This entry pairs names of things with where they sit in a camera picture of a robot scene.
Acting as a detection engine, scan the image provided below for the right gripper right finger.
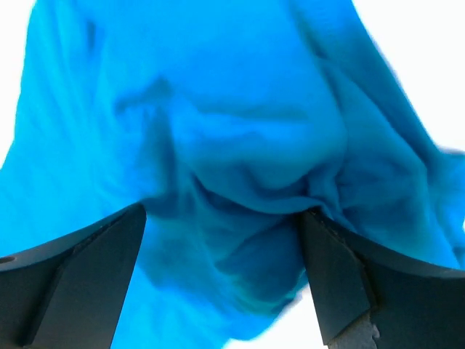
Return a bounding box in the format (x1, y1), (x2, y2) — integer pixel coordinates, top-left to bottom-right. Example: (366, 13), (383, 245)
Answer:
(298, 210), (464, 349)

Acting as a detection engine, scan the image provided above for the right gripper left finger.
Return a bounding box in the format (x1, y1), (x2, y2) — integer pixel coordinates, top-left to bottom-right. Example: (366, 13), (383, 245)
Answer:
(1, 204), (146, 349)

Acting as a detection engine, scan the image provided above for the blue t-shirt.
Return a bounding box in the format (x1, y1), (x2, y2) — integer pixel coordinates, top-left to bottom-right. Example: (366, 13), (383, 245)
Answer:
(1, 1), (464, 348)

